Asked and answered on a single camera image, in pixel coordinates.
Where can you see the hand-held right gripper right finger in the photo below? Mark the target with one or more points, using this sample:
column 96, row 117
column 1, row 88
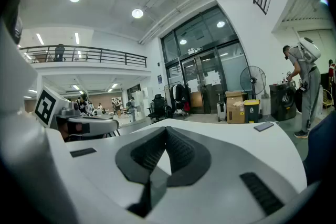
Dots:
column 236, row 165

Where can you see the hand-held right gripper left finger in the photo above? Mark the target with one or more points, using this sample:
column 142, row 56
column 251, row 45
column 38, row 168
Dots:
column 105, row 165

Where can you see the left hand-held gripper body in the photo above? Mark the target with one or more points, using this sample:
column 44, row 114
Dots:
column 47, row 105

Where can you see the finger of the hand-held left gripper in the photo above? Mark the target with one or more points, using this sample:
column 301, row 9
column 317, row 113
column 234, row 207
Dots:
column 102, row 124

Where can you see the black smartphone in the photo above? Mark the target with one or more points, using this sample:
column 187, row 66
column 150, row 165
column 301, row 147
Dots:
column 263, row 126

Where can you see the large brown cardboard box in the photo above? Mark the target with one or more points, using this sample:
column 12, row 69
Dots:
column 235, row 115

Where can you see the black bin yellow lid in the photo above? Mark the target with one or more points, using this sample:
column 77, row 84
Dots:
column 252, row 112

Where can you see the silver suitcase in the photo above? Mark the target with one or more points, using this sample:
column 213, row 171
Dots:
column 221, row 110

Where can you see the black office chair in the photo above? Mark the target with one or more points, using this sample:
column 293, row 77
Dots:
column 158, row 106

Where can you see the open brown cardboard box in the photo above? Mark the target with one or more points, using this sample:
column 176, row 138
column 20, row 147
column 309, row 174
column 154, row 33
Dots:
column 232, row 101

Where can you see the black balcony railing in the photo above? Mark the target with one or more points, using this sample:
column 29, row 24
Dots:
column 78, row 46

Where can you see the flat brown cardboard box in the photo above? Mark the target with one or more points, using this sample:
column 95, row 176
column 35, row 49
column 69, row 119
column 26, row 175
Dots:
column 233, row 94

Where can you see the black washing machine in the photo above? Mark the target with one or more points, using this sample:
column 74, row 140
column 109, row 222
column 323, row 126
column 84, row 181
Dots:
column 281, row 102

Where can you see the clothes rack with garments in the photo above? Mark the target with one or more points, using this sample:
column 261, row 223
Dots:
column 179, row 94

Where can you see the black standing fan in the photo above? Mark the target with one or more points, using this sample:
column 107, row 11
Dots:
column 252, row 78

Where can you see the dark blue chair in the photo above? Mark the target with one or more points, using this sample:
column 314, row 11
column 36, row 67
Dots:
column 323, row 147

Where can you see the black framed glass door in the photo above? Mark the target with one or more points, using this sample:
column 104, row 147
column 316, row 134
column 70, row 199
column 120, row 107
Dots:
column 204, row 78

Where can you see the white ceiling pipes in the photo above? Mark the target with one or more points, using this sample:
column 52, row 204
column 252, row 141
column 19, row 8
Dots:
column 157, row 26

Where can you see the white backpack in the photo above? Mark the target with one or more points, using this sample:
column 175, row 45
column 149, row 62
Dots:
column 311, row 51

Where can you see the blue wall poster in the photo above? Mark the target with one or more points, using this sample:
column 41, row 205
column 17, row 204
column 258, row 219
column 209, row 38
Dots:
column 159, row 79

